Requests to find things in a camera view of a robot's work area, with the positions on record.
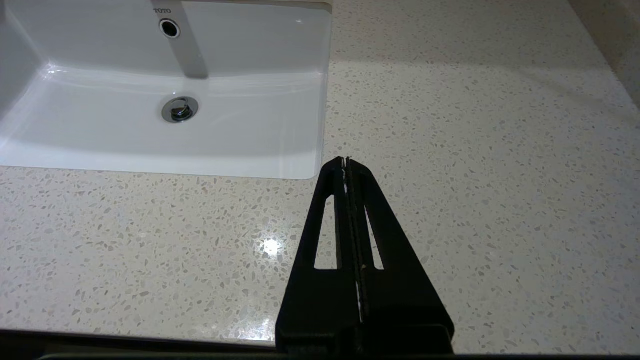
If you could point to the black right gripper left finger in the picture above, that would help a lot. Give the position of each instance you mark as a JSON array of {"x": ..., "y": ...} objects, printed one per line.
[{"x": 305, "y": 310}]

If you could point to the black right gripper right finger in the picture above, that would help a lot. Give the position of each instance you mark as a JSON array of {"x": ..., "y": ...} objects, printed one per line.
[{"x": 410, "y": 310}]

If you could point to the white ceramic sink basin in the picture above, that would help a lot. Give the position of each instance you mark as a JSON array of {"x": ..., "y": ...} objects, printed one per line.
[{"x": 250, "y": 125}]

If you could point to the chrome sink drain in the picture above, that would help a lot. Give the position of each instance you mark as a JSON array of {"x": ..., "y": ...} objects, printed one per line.
[{"x": 180, "y": 109}]

